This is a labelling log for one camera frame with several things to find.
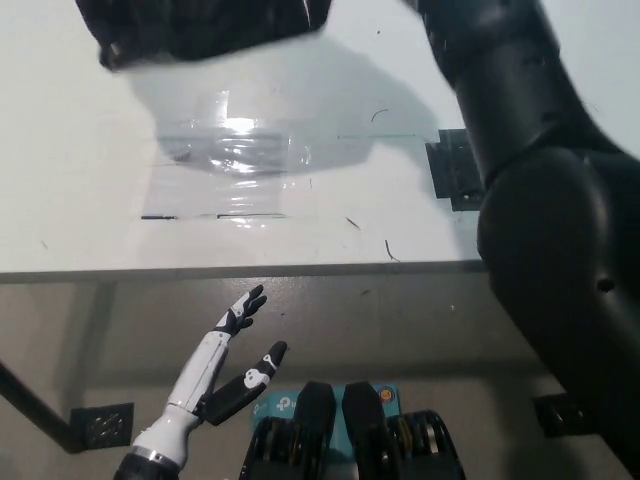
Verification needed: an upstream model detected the white and black left hand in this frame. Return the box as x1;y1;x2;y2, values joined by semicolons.
167;284;290;426

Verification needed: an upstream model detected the grey bag-lined black bin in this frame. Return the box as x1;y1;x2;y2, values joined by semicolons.
74;0;335;72

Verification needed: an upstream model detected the black perforated foot plate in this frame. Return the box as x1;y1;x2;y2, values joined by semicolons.
69;402;135;447
533;393;599;439

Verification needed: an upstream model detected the black and teal robot torso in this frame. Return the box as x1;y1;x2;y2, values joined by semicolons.
242;381;469;480

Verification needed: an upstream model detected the black diagonal table leg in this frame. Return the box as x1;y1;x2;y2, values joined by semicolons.
0;359;84;454

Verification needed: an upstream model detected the clear tape patch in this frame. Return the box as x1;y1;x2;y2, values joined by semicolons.
142;89;311;221

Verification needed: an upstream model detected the black tape marker patch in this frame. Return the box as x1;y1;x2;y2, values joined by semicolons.
424;128;484;212

